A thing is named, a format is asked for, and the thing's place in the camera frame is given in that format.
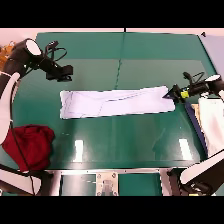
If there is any black cable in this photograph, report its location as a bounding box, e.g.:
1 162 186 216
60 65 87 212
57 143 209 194
190 71 206 85
44 40 68 63

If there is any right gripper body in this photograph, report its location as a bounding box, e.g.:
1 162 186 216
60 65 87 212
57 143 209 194
179 82 210 100

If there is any white shirt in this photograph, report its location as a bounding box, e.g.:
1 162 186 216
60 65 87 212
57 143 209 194
59 85 177 120

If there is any dark blue garment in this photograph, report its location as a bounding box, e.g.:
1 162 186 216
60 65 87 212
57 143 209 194
184 101 210 158

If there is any white garment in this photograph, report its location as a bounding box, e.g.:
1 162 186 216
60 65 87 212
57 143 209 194
197 95 224 158

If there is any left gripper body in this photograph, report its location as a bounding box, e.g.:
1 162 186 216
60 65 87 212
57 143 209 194
45 64 74 83

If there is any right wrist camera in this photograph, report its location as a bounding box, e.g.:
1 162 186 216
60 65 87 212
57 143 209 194
182 71 193 82

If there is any red garment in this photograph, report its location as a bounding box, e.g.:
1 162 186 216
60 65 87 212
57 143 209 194
1 124 56 173

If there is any silver frame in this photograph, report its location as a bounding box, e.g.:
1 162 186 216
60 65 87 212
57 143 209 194
44 167 183 197

